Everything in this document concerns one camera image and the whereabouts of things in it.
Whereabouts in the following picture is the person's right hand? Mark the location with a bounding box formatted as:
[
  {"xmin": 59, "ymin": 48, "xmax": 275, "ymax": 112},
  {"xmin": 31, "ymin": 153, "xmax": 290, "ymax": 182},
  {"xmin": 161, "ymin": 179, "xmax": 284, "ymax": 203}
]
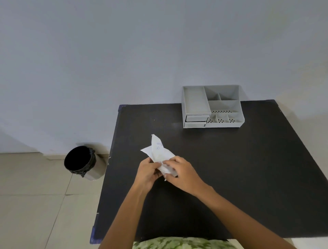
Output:
[{"xmin": 162, "ymin": 156, "xmax": 214, "ymax": 197}]

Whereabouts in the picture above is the person's left hand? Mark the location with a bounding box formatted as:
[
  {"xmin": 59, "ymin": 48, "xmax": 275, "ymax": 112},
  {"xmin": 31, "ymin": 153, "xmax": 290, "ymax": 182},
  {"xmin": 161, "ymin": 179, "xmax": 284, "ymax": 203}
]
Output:
[{"xmin": 133, "ymin": 157, "xmax": 163, "ymax": 194}]

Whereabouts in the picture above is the grey plastic desk organizer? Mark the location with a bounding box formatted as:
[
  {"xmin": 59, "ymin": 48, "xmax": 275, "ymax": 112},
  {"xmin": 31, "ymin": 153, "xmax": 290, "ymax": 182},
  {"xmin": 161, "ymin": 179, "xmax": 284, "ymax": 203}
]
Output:
[{"xmin": 181, "ymin": 85, "xmax": 245, "ymax": 128}]

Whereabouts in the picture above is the grey waste bin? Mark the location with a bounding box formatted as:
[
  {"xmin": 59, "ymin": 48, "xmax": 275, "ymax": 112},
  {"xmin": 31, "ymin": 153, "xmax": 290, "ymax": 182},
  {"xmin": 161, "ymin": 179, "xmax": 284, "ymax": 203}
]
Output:
[{"xmin": 64, "ymin": 146, "xmax": 108, "ymax": 181}]

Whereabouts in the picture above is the white paper packet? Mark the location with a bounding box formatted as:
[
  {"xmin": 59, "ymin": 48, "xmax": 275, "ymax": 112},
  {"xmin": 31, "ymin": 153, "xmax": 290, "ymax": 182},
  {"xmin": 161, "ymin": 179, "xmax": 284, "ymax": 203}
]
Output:
[{"xmin": 140, "ymin": 134, "xmax": 178, "ymax": 181}]

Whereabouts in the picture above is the black bin liner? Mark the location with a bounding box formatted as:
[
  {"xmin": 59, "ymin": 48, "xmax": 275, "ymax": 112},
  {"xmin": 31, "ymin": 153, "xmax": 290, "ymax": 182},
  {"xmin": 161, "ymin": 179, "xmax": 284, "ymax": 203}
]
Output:
[{"xmin": 64, "ymin": 146, "xmax": 97, "ymax": 178}]

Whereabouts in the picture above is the green patterned clothing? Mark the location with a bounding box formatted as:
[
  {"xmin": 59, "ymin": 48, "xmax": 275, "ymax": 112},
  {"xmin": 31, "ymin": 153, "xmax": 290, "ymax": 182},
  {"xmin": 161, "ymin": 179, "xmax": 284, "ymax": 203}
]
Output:
[{"xmin": 132, "ymin": 237, "xmax": 238, "ymax": 249}]

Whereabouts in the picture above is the person's right forearm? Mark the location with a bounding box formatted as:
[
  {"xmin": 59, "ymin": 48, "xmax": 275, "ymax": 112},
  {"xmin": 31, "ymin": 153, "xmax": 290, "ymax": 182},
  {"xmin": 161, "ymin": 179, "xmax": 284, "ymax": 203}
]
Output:
[{"xmin": 196, "ymin": 187, "xmax": 297, "ymax": 249}]

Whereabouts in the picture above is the person's left forearm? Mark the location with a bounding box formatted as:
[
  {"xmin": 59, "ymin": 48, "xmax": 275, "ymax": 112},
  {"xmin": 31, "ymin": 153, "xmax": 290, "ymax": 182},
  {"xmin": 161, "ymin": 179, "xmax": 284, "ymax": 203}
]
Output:
[{"xmin": 98, "ymin": 183, "xmax": 152, "ymax": 249}]

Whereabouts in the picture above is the black table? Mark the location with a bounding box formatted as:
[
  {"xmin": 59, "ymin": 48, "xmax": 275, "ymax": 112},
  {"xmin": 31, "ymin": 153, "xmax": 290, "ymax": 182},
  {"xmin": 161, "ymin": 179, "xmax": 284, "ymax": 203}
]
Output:
[{"xmin": 90, "ymin": 100, "xmax": 328, "ymax": 244}]

